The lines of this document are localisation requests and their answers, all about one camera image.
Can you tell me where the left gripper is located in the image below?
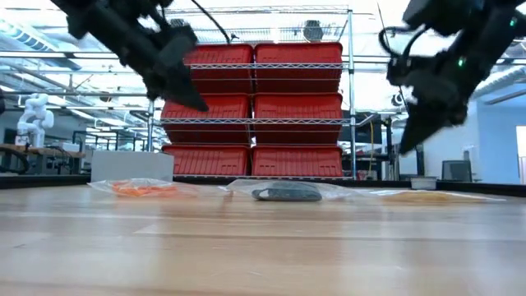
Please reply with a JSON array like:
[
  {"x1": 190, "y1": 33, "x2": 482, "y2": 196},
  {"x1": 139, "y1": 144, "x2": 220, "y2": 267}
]
[{"x1": 102, "y1": 16, "x2": 210, "y2": 113}]

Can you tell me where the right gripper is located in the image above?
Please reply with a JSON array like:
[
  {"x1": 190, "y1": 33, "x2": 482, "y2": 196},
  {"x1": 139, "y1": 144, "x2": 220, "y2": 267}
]
[{"x1": 398, "y1": 44, "x2": 494, "y2": 155}]

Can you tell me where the orange rubber band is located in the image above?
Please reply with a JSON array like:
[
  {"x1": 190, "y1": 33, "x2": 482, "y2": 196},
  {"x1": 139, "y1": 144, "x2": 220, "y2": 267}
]
[
  {"x1": 111, "y1": 181, "x2": 159, "y2": 197},
  {"x1": 135, "y1": 183, "x2": 180, "y2": 197}
]

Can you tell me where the red plastic bin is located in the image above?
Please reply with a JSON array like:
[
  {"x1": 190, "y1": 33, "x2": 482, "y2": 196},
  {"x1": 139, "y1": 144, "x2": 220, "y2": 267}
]
[
  {"x1": 184, "y1": 43, "x2": 255, "y2": 95},
  {"x1": 251, "y1": 144, "x2": 344, "y2": 178},
  {"x1": 253, "y1": 91, "x2": 344, "y2": 145},
  {"x1": 161, "y1": 143, "x2": 251, "y2": 177},
  {"x1": 160, "y1": 92, "x2": 252, "y2": 145},
  {"x1": 253, "y1": 41, "x2": 344, "y2": 94}
]

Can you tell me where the grey office chair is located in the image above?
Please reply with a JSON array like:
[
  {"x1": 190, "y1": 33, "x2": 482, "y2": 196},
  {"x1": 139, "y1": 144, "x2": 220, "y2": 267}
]
[{"x1": 441, "y1": 159, "x2": 473, "y2": 183}]

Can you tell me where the white cardboard box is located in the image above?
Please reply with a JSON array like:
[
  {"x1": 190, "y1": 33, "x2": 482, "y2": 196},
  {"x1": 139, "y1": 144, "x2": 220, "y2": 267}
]
[{"x1": 90, "y1": 150, "x2": 175, "y2": 184}]

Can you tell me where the dark round device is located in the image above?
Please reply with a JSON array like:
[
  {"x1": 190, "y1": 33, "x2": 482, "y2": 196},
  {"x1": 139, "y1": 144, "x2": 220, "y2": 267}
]
[{"x1": 302, "y1": 19, "x2": 325, "y2": 43}]

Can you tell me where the wooden workbench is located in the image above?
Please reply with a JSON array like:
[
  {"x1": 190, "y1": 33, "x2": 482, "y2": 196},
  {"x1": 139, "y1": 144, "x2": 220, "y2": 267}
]
[{"x1": 0, "y1": 142, "x2": 87, "y2": 176}]

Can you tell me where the black post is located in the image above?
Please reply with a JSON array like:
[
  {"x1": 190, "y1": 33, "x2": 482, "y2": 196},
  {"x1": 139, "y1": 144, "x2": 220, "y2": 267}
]
[{"x1": 414, "y1": 143, "x2": 426, "y2": 178}]

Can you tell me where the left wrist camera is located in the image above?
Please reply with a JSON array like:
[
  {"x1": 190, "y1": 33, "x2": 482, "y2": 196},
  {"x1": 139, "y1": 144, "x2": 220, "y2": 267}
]
[{"x1": 157, "y1": 24, "x2": 199, "y2": 70}]

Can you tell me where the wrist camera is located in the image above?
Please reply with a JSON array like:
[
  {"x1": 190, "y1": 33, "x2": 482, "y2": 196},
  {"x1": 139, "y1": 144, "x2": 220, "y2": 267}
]
[
  {"x1": 385, "y1": 55, "x2": 420, "y2": 88},
  {"x1": 157, "y1": 24, "x2": 199, "y2": 70}
]

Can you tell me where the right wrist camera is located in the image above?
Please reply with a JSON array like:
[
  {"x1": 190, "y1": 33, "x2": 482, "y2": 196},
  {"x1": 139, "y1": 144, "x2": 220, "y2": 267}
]
[{"x1": 385, "y1": 55, "x2": 420, "y2": 88}]

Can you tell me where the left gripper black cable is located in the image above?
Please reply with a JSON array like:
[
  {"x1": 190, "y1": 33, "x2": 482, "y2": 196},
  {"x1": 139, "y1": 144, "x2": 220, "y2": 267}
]
[{"x1": 189, "y1": 0, "x2": 236, "y2": 44}]

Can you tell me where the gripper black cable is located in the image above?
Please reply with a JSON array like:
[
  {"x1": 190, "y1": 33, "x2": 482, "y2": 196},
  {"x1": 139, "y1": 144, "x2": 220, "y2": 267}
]
[
  {"x1": 377, "y1": 25, "x2": 431, "y2": 58},
  {"x1": 189, "y1": 0, "x2": 236, "y2": 44}
]

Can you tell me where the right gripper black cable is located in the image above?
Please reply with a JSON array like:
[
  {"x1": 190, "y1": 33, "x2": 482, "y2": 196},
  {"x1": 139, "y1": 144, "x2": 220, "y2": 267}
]
[{"x1": 377, "y1": 25, "x2": 431, "y2": 58}]

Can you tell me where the chrome wire shelving cart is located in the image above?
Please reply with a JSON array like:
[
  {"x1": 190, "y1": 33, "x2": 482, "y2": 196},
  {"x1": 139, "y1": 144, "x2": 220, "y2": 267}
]
[{"x1": 145, "y1": 3, "x2": 358, "y2": 182}]

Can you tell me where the black aluminium table frame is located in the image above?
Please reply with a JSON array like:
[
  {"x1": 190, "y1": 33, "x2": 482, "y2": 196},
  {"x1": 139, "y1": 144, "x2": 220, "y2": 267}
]
[{"x1": 0, "y1": 174, "x2": 526, "y2": 197}]

